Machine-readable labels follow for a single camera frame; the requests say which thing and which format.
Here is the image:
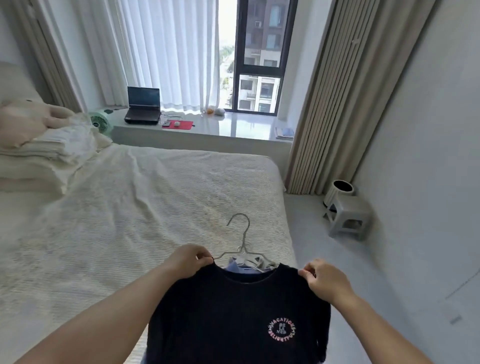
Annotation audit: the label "person's right hand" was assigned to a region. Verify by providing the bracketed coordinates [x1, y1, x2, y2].
[297, 258, 358, 307]

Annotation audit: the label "light blue booklets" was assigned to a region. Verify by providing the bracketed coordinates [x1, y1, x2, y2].
[274, 126, 296, 142]

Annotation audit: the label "small green fan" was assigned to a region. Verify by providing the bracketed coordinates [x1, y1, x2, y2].
[88, 109, 114, 138]

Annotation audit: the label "navy Vacation logo t-shirt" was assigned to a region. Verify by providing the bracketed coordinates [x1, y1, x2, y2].
[143, 260, 333, 364]

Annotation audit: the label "person's right forearm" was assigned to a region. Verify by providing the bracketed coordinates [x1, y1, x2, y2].
[331, 293, 437, 364]

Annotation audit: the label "white bay window ledge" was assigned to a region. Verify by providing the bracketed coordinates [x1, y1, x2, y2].
[106, 107, 296, 166]

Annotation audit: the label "beige plush toy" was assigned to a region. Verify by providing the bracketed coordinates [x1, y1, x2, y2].
[0, 98, 77, 150]

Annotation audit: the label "bed with white bedspread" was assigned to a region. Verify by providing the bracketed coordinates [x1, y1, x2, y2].
[0, 143, 300, 364]

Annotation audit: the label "white plastic stool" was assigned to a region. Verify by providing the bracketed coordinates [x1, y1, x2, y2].
[322, 194, 374, 242]

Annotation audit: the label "white cylindrical bin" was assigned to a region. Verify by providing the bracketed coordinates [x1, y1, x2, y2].
[322, 179, 357, 209]

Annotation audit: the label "white sheer curtain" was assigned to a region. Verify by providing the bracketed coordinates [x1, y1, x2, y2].
[73, 0, 222, 114]

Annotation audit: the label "beige curtain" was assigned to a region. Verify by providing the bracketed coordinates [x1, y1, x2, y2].
[283, 0, 440, 196]
[7, 0, 86, 114]

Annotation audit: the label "stack of white bedding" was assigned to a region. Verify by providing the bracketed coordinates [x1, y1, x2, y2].
[0, 113, 114, 197]

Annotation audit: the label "black laptop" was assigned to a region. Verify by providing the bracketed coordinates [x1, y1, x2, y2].
[123, 85, 163, 126]

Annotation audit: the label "white wire hanger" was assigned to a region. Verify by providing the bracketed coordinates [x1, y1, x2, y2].
[211, 212, 272, 264]

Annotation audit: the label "pale pink hanger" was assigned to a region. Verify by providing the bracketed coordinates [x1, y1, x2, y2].
[230, 251, 281, 272]

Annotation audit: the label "person's left hand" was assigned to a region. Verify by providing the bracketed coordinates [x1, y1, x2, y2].
[161, 243, 215, 281]

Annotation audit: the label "dark framed window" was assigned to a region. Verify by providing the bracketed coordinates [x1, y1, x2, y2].
[226, 0, 299, 117]

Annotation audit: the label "person's left forearm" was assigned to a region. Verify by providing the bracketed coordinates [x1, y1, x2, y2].
[14, 261, 182, 364]

